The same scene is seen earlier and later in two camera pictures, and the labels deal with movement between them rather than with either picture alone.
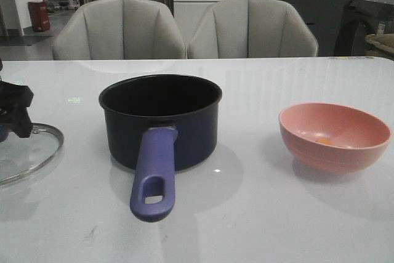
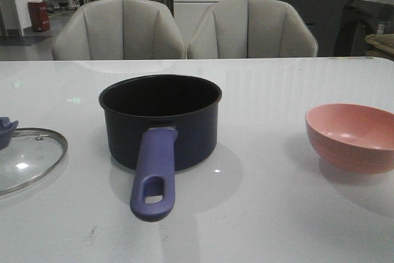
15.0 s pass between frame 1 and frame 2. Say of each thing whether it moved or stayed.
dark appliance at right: stayed
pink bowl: moved
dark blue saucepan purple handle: stayed
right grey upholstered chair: stayed
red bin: stayed
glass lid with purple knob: moved
